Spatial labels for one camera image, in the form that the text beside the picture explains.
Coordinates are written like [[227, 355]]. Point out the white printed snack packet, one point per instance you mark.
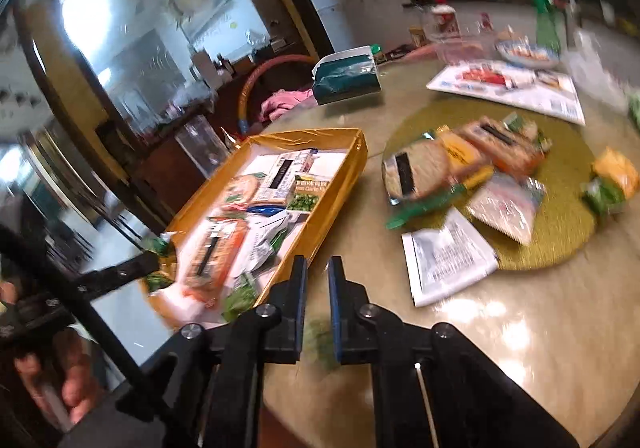
[[445, 260]]

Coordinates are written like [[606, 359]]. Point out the teal tissue pack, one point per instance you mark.
[[345, 78]]

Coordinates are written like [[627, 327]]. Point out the clear plastic container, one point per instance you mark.
[[460, 48]]

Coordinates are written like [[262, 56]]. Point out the white red liquor bottle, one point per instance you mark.
[[445, 21]]

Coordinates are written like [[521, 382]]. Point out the pale cracker packet blue end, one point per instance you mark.
[[282, 173]]

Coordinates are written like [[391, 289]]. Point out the printed flyer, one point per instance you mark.
[[500, 93]]

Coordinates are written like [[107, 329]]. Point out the pink cloth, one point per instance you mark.
[[285, 103]]

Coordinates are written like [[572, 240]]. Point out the person's left hand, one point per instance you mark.
[[75, 378]]

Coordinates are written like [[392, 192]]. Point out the orange yellow snack packet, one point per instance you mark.
[[617, 168]]

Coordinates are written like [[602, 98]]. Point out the clear rice cracker packet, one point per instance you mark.
[[420, 173]]

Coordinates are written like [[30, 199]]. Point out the white silver snack packet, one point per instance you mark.
[[505, 205]]

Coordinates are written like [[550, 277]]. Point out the patterned bowl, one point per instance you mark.
[[527, 54]]

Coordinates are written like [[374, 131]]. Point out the rattan chair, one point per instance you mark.
[[250, 83]]

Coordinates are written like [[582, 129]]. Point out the green pea packet pale top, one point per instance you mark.
[[306, 200]]

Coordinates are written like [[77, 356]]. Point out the clear plastic cup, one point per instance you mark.
[[200, 146]]

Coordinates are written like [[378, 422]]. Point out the green cloth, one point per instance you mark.
[[635, 111]]

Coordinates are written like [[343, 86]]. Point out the dark wooden cabinet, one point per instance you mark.
[[150, 173]]

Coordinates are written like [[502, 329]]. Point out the small green snack packet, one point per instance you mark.
[[160, 280]]

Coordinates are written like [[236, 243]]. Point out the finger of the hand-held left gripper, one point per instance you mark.
[[125, 272]]

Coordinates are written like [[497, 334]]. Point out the orange green snack packet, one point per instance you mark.
[[240, 190]]

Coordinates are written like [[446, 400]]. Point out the golden tray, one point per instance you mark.
[[327, 223]]

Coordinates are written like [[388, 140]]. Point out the green plastic bottle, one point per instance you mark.
[[547, 23]]

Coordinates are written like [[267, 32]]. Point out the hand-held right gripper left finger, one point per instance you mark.
[[295, 308]]

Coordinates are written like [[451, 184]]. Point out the clear plastic bag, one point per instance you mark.
[[595, 71]]

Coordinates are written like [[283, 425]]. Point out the orange cracker packet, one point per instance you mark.
[[505, 146], [215, 253]]

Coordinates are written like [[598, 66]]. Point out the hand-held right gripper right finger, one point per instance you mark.
[[336, 308]]

